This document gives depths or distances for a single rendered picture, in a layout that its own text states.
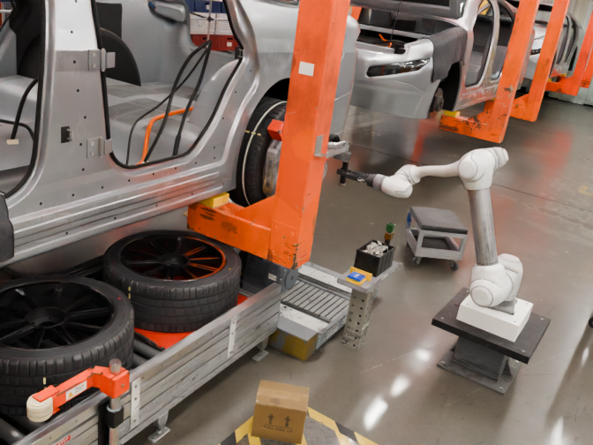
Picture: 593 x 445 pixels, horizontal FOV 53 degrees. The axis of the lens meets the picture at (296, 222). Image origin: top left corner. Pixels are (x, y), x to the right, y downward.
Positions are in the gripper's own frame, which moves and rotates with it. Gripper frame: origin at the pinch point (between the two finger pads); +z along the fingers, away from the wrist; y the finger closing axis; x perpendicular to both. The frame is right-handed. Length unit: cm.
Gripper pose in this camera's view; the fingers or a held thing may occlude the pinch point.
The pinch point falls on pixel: (343, 171)
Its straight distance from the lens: 351.1
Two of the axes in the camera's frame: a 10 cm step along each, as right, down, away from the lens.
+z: -8.5, -3.0, 4.4
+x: 1.3, -9.2, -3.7
